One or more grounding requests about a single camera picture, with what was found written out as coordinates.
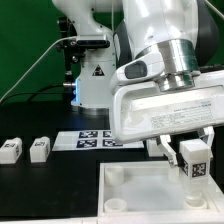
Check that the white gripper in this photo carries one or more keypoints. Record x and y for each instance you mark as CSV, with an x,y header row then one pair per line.
x,y
141,111

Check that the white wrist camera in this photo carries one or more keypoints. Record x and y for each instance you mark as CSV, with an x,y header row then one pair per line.
x,y
142,69

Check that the white square tabletop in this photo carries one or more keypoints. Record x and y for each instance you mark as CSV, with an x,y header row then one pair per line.
x,y
150,193

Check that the paper sheet with tags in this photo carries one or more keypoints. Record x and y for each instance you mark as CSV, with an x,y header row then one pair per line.
x,y
89,140

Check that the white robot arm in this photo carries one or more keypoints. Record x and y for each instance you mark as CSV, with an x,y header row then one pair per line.
x,y
170,27

